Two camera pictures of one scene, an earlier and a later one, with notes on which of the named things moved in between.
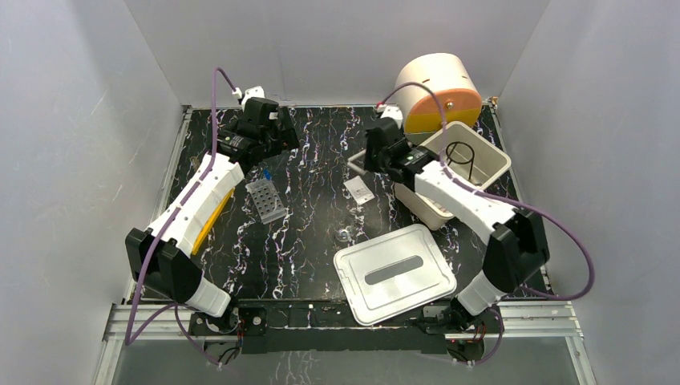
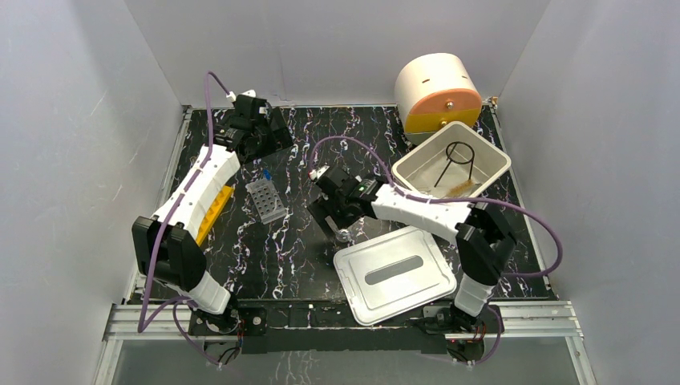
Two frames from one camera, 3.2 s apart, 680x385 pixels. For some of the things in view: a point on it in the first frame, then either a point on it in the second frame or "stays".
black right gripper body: [374, 161] -> [339, 201]
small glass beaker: [342, 235] stays
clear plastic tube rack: [268, 202] stays
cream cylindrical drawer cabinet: [435, 89] stays
